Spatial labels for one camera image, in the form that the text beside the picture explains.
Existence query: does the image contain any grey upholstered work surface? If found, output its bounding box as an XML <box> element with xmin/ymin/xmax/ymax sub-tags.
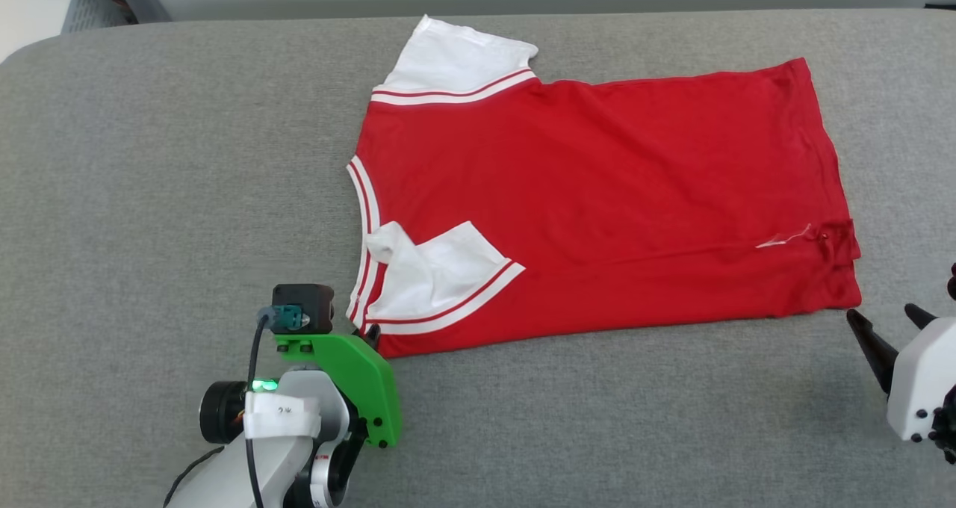
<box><xmin>0</xmin><ymin>9</ymin><xmax>956</xmax><ymax>508</ymax></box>

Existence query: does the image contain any black cable with teal connector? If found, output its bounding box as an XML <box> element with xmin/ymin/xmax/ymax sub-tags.
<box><xmin>245</xmin><ymin>305</ymin><xmax>308</xmax><ymax>508</ymax></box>

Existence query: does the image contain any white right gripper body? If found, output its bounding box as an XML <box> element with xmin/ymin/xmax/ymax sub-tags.
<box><xmin>887</xmin><ymin>315</ymin><xmax>956</xmax><ymax>443</ymax></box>

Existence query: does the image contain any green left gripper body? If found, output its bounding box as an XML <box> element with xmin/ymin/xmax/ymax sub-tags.
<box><xmin>275</xmin><ymin>332</ymin><xmax>404</xmax><ymax>449</ymax></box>

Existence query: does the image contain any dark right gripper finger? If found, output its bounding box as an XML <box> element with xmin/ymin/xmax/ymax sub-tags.
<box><xmin>846</xmin><ymin>309</ymin><xmax>899</xmax><ymax>395</ymax></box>
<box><xmin>904</xmin><ymin>303</ymin><xmax>939</xmax><ymax>331</ymax></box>

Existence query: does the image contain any white paper label tag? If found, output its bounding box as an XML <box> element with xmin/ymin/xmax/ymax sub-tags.
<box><xmin>245</xmin><ymin>392</ymin><xmax>322</xmax><ymax>440</ymax></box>

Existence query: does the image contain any red and white t-shirt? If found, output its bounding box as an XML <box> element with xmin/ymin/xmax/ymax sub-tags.
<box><xmin>345</xmin><ymin>15</ymin><xmax>862</xmax><ymax>359</ymax></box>

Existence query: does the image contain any thin black cable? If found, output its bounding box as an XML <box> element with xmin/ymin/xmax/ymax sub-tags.
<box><xmin>163</xmin><ymin>447</ymin><xmax>225</xmax><ymax>508</ymax></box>

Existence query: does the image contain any white case with black handle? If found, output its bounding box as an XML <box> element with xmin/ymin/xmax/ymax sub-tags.
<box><xmin>0</xmin><ymin>0</ymin><xmax>139</xmax><ymax>64</ymax></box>

